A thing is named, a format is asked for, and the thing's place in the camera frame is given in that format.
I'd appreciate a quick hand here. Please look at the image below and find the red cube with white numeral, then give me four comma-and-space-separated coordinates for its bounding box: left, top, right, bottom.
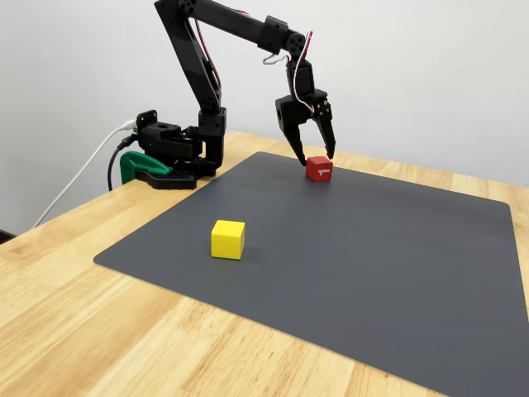
306, 155, 334, 184

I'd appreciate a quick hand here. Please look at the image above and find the yellow cube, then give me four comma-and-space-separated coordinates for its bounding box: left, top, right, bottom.
211, 219, 246, 261

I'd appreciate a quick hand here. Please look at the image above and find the dark grey mat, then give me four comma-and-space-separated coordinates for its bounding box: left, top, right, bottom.
93, 151, 529, 397

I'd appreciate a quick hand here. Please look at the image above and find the green table clamp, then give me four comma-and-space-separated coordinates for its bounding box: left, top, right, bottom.
119, 151, 174, 185

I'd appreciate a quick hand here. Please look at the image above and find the red white servo wire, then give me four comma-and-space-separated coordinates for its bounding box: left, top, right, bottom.
263, 31, 316, 116

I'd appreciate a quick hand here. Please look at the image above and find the black cable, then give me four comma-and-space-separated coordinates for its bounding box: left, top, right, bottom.
107, 135, 136, 192

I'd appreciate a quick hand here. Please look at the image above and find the white cable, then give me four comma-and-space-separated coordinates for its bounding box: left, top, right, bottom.
32, 119, 137, 228

